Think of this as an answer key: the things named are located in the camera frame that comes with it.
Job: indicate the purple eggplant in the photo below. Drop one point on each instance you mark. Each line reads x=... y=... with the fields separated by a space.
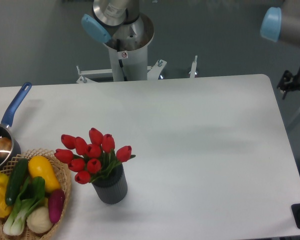
x=55 y=205

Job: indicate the grey robot arm with blue cap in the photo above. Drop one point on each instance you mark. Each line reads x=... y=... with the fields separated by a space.
x=282 y=24

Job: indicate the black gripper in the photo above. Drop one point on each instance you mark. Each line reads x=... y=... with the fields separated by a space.
x=289 y=83

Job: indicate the green bok choy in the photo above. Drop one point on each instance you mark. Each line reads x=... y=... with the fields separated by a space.
x=30 y=196

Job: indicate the brown bread in pan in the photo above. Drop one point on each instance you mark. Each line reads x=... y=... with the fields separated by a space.
x=5 y=145

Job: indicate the blue handled saucepan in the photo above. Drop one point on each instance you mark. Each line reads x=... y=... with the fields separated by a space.
x=7 y=121

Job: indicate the yellow squash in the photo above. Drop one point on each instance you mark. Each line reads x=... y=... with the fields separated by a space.
x=40 y=166

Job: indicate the grey ribbed vase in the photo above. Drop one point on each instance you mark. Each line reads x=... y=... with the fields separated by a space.
x=114 y=189

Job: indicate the red tulip bouquet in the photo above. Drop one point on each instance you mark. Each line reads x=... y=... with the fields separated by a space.
x=95 y=161

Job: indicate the green cucumber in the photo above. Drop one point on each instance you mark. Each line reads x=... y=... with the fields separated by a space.
x=15 y=181

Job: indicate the woven bamboo basket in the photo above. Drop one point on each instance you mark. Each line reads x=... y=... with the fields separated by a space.
x=63 y=175

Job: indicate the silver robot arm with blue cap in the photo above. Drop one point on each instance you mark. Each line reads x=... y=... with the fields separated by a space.
x=118 y=24

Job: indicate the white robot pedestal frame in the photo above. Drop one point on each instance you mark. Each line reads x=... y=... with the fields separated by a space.
x=125 y=66

